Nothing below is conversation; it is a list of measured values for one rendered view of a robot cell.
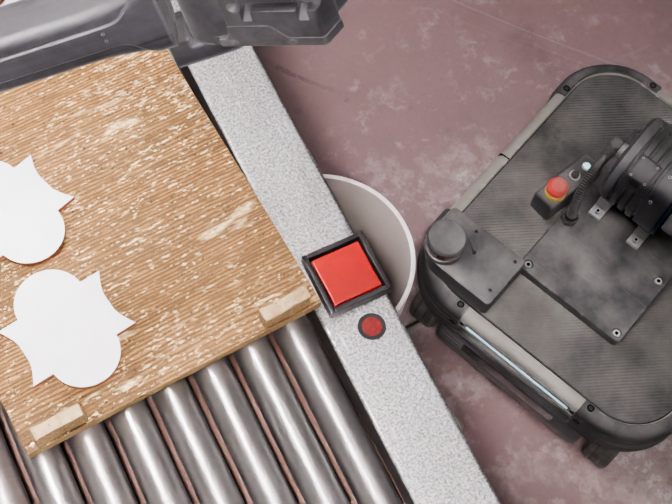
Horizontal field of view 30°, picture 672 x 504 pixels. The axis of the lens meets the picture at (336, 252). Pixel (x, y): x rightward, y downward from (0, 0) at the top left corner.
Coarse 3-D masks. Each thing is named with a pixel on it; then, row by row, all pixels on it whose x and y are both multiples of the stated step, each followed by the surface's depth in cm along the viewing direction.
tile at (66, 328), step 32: (32, 288) 135; (64, 288) 135; (96, 288) 136; (32, 320) 134; (64, 320) 134; (96, 320) 134; (128, 320) 134; (32, 352) 132; (64, 352) 132; (96, 352) 133; (64, 384) 132; (96, 384) 131
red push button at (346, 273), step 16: (336, 256) 141; (352, 256) 141; (320, 272) 140; (336, 272) 140; (352, 272) 140; (368, 272) 140; (336, 288) 139; (352, 288) 139; (368, 288) 139; (336, 304) 139
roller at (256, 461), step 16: (208, 368) 136; (224, 368) 136; (208, 384) 135; (224, 384) 135; (208, 400) 135; (224, 400) 134; (240, 400) 135; (224, 416) 134; (240, 416) 134; (224, 432) 134; (240, 432) 133; (256, 432) 133; (240, 448) 132; (256, 448) 132; (240, 464) 132; (256, 464) 132; (272, 464) 132; (256, 480) 131; (272, 480) 131; (256, 496) 131; (272, 496) 130; (288, 496) 131
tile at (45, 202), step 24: (0, 168) 140; (24, 168) 141; (0, 192) 139; (24, 192) 140; (48, 192) 140; (0, 216) 138; (24, 216) 138; (48, 216) 139; (0, 240) 137; (24, 240) 137; (48, 240) 137; (24, 264) 137
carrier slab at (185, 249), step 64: (128, 64) 148; (0, 128) 143; (64, 128) 144; (128, 128) 145; (192, 128) 145; (64, 192) 141; (128, 192) 141; (192, 192) 142; (64, 256) 138; (128, 256) 138; (192, 256) 139; (256, 256) 139; (0, 320) 134; (192, 320) 136; (256, 320) 136; (0, 384) 132; (128, 384) 132
